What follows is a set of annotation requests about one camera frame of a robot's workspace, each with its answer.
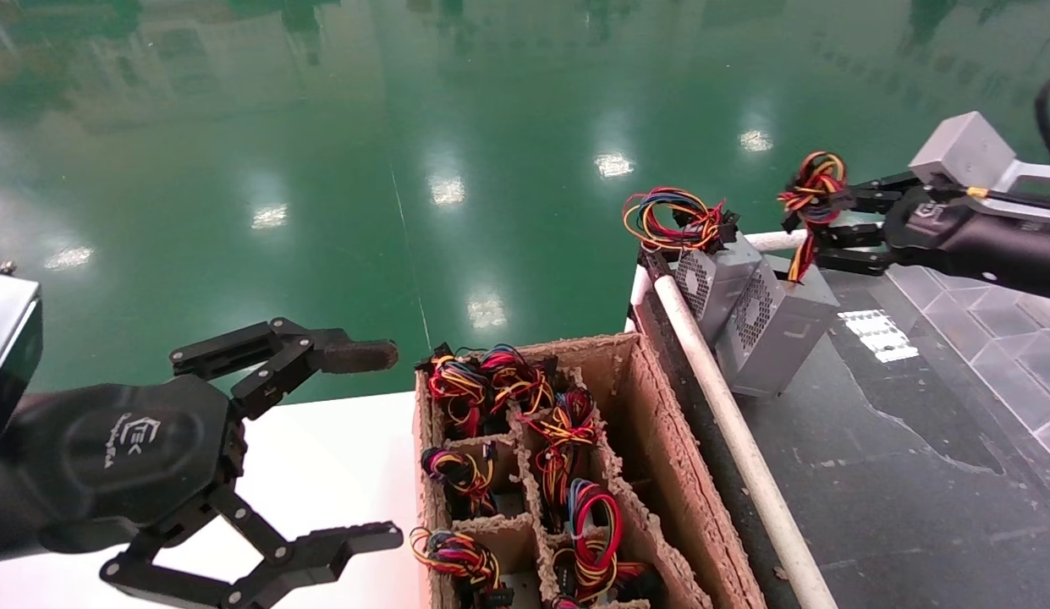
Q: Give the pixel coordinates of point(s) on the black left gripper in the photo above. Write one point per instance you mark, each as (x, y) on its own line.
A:
(127, 457)

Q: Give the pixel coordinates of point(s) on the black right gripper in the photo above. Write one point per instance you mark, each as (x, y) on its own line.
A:
(981, 237)

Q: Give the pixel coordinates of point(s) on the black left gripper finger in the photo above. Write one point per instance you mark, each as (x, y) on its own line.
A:
(355, 355)

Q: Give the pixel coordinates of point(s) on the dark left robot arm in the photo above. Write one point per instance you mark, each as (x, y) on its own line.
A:
(0, 516)

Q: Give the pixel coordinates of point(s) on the clear acrylic compartment tray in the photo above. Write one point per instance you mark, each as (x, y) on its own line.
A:
(998, 338)

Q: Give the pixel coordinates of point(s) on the divided brown cardboard box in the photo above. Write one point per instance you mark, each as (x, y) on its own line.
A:
(668, 474)

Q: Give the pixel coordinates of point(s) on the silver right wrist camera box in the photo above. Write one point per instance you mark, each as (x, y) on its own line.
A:
(964, 152)

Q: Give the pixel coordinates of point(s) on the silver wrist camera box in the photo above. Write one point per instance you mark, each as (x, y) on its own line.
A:
(964, 152)
(4, 355)

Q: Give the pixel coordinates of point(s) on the white pipe table rail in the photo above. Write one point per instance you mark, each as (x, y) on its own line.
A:
(744, 448)

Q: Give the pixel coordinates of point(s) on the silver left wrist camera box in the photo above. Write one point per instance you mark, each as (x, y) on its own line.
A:
(4, 355)

